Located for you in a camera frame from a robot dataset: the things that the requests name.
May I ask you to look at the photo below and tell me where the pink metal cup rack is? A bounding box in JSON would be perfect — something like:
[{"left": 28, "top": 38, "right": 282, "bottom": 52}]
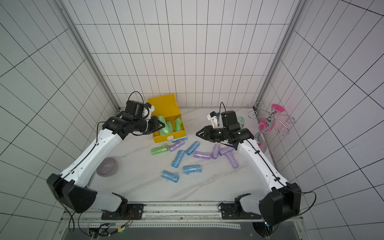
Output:
[{"left": 248, "top": 102, "right": 296, "bottom": 144}]

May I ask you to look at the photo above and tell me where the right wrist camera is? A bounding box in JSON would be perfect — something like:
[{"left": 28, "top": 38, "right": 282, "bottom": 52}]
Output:
[{"left": 207, "top": 111, "right": 223, "bottom": 129}]

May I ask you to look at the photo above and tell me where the purple bag roll right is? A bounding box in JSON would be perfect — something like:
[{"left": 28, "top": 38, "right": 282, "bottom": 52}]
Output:
[{"left": 225, "top": 152, "right": 239, "bottom": 169}]

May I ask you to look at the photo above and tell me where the blue bag roll near drawer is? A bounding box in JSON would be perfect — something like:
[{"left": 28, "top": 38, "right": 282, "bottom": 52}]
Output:
[{"left": 172, "top": 137, "right": 188, "bottom": 143}]

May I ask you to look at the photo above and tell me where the pale green jar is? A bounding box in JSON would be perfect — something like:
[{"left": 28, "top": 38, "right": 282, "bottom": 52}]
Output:
[{"left": 238, "top": 117, "right": 245, "bottom": 128}]

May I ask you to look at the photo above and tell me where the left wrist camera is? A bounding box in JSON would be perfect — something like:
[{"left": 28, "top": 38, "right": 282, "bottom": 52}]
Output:
[{"left": 125, "top": 100, "right": 155, "bottom": 120}]

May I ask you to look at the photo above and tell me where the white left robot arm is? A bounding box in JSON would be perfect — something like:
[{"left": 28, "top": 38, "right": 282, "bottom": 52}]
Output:
[{"left": 47, "top": 100, "right": 166, "bottom": 220}]

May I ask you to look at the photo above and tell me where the lavender bowl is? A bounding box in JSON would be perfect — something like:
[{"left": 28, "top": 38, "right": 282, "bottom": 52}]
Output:
[{"left": 96, "top": 157, "right": 118, "bottom": 177}]

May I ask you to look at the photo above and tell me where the purple bag roll upright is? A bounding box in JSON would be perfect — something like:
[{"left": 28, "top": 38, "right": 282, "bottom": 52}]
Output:
[{"left": 211, "top": 144, "right": 220, "bottom": 160}]

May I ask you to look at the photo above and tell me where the purple bag roll short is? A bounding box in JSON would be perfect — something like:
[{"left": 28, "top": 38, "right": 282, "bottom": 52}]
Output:
[{"left": 219, "top": 147, "right": 235, "bottom": 156}]

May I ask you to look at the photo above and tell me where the blue bag roll lower left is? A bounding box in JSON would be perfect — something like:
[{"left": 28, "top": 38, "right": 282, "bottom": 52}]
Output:
[{"left": 162, "top": 171, "right": 180, "bottom": 183}]

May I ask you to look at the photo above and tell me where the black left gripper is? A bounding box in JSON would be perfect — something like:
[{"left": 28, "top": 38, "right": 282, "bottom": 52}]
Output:
[{"left": 134, "top": 116, "right": 166, "bottom": 135}]

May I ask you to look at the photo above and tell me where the yellow plastic drawer cabinet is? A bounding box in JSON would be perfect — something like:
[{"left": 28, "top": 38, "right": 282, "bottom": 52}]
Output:
[{"left": 147, "top": 94, "right": 186, "bottom": 144}]

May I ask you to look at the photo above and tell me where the blue bag roll upper middle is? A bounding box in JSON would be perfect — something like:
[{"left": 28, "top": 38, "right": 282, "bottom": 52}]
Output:
[{"left": 185, "top": 141, "right": 200, "bottom": 156}]

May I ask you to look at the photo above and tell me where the purple bag roll centre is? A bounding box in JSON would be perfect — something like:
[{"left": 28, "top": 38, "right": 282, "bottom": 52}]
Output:
[{"left": 193, "top": 151, "right": 211, "bottom": 160}]

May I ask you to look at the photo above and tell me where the purple bag roll upper left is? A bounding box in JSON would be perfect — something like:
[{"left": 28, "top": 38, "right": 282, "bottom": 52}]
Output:
[{"left": 169, "top": 140, "right": 185, "bottom": 152}]

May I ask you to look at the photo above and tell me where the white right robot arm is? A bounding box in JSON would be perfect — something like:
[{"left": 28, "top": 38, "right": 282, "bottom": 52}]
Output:
[{"left": 196, "top": 111, "right": 302, "bottom": 226}]

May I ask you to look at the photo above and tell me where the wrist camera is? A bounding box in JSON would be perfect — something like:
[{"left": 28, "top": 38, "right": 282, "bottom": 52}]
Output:
[
  {"left": 125, "top": 100, "right": 155, "bottom": 120},
  {"left": 207, "top": 111, "right": 223, "bottom": 129}
]

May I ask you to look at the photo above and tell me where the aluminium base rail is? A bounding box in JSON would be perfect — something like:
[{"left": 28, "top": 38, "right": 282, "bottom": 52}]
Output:
[{"left": 83, "top": 201, "right": 301, "bottom": 230}]

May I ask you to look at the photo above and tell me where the green bag roll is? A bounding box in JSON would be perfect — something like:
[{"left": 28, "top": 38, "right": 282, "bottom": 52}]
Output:
[
  {"left": 151, "top": 145, "right": 169, "bottom": 155},
  {"left": 167, "top": 121, "right": 174, "bottom": 133},
  {"left": 175, "top": 117, "right": 183, "bottom": 132},
  {"left": 158, "top": 116, "right": 170, "bottom": 136}
]

